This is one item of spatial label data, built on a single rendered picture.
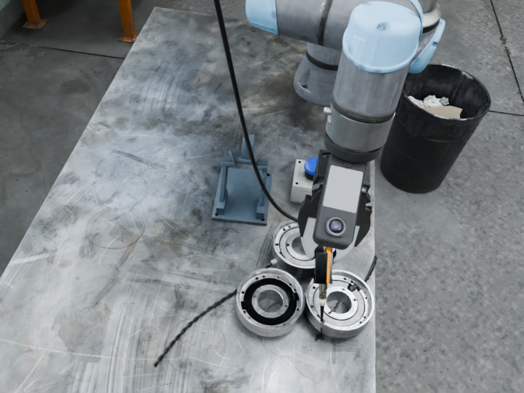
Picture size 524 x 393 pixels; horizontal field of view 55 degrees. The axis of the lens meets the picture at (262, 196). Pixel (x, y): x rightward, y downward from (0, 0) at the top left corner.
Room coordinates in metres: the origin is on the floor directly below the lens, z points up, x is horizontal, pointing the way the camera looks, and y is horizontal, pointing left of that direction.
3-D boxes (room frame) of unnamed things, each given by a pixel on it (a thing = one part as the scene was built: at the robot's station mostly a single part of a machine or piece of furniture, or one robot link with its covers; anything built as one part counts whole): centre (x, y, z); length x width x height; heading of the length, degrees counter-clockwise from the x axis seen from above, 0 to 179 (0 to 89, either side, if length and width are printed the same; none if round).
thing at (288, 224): (0.50, -0.08, 0.82); 0.10 x 0.10 x 0.04
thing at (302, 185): (0.66, -0.09, 0.82); 0.08 x 0.07 x 0.05; 176
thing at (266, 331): (0.39, -0.03, 0.82); 0.10 x 0.10 x 0.04
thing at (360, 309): (0.40, -0.14, 0.82); 0.08 x 0.08 x 0.02
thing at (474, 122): (1.56, -0.63, 0.21); 0.34 x 0.34 x 0.43
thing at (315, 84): (0.99, -0.12, 0.85); 0.15 x 0.15 x 0.10
